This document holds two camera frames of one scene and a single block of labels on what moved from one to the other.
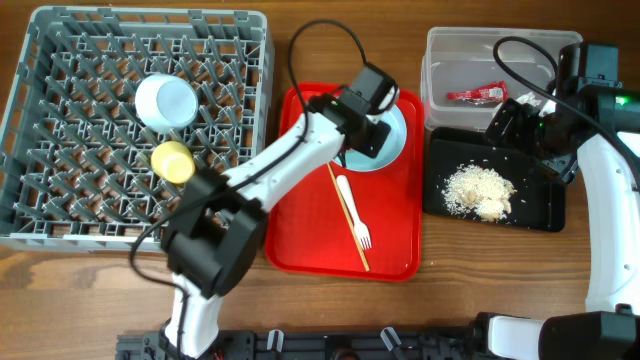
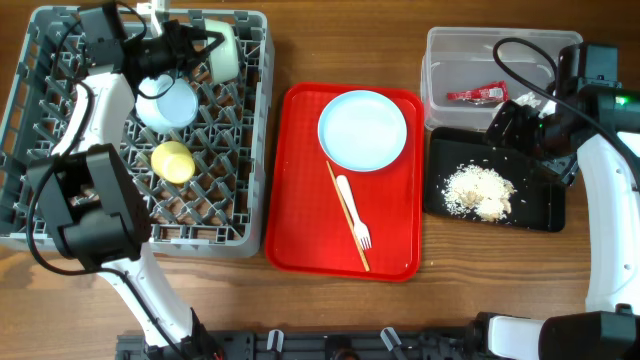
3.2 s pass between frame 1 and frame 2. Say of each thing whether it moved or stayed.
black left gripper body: moved
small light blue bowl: stayed
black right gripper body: stayed
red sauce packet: stayed
